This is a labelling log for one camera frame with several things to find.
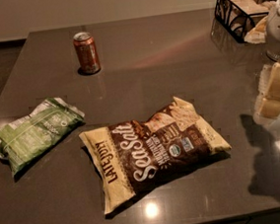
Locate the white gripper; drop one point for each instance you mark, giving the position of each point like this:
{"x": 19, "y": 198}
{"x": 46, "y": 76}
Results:
{"x": 267, "y": 110}

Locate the brown sea salt chip bag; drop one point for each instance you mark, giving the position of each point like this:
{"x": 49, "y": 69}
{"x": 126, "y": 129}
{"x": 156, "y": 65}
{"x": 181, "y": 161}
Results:
{"x": 133, "y": 157}

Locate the red coke can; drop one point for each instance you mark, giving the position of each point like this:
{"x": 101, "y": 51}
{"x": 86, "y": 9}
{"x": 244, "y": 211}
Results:
{"x": 86, "y": 50}

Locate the green chip bag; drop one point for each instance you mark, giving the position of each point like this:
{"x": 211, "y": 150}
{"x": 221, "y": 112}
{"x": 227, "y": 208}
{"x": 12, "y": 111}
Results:
{"x": 29, "y": 137}

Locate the white napkins stack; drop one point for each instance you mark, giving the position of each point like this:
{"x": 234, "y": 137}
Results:
{"x": 257, "y": 34}

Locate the black wire napkin holder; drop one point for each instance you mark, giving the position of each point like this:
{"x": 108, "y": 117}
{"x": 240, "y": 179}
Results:
{"x": 238, "y": 17}

